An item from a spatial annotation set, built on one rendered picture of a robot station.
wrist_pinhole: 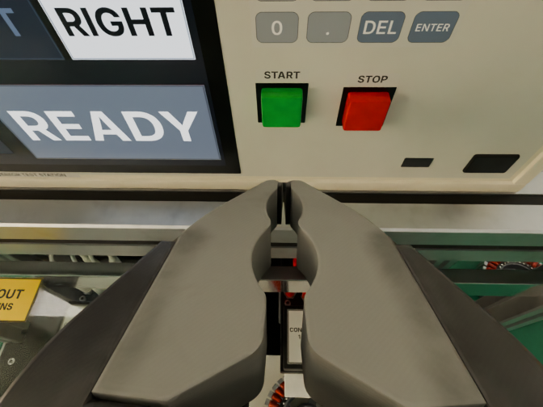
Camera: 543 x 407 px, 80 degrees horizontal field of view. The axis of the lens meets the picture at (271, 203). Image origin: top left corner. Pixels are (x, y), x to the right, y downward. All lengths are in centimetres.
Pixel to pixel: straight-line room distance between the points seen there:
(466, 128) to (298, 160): 8
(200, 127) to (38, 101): 7
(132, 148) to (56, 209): 7
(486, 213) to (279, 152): 13
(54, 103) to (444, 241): 22
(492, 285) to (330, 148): 18
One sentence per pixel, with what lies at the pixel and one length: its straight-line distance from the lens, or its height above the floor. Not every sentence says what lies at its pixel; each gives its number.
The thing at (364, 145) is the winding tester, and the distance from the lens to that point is 18.
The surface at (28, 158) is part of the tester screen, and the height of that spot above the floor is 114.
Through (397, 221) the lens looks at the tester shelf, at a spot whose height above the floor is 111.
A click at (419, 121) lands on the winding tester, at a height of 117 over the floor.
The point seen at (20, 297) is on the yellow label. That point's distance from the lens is 29.
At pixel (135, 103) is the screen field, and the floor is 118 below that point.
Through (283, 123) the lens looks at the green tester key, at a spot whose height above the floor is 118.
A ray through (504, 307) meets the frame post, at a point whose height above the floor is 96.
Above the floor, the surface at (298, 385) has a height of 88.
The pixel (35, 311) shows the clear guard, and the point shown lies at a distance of 28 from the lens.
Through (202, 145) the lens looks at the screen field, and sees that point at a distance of 18.
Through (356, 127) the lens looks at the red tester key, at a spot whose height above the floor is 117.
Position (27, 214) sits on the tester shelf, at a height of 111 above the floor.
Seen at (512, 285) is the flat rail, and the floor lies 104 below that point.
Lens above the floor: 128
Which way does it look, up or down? 58 degrees down
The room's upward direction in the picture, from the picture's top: 2 degrees counter-clockwise
